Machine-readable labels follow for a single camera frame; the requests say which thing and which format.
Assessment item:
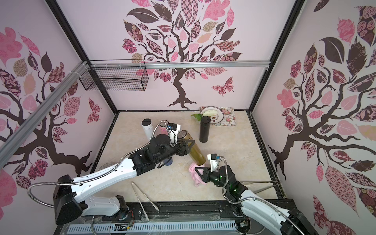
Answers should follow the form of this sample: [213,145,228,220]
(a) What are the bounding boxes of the pink thermos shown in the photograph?
[159,120,169,136]

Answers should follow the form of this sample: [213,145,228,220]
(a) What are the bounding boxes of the blue thermos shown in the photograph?
[164,158,173,166]

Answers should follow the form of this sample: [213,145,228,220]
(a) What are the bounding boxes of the metal tongs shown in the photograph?
[130,182,160,221]

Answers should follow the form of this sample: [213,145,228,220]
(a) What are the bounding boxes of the pink towel cloth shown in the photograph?
[189,162,207,187]

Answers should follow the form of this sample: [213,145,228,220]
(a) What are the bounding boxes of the black wire basket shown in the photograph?
[79,59,149,92]

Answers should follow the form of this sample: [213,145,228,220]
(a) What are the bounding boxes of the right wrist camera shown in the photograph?
[207,153,220,172]

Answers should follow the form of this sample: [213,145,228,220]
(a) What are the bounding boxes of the horizontal aluminium back bar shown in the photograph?
[90,60,271,69]

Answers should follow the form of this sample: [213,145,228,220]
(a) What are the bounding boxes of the white round plate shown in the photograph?
[200,106,224,124]

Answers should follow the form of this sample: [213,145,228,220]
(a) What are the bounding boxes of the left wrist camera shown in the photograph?
[167,122,181,137]

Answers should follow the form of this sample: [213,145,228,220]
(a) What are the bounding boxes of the round glass coaster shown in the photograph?
[99,162,116,171]

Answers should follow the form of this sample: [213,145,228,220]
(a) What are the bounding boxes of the white thermos black lid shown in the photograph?
[141,118,154,140]

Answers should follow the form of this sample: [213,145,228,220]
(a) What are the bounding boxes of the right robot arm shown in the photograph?
[194,165,318,235]

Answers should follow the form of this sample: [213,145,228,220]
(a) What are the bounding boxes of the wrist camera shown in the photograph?
[167,122,181,137]
[207,153,220,172]

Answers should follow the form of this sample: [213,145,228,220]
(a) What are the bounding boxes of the white slotted cable duct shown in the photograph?
[65,220,237,235]

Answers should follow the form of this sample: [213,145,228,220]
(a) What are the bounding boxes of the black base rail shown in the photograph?
[55,199,296,235]

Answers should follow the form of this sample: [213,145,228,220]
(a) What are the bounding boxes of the left metal cable conduit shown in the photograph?
[27,119,178,209]

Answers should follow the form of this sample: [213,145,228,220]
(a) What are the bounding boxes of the gold thermos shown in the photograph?
[178,130,206,166]

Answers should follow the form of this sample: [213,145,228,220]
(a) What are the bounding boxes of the floral rectangular tray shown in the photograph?
[199,107,237,127]

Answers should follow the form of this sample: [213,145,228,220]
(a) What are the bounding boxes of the diagonal aluminium left bar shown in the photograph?
[1,61,89,168]

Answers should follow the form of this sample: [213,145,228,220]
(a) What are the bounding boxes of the toy napa cabbage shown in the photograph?
[202,110,218,117]

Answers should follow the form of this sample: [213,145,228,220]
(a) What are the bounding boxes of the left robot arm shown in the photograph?
[53,134,195,225]

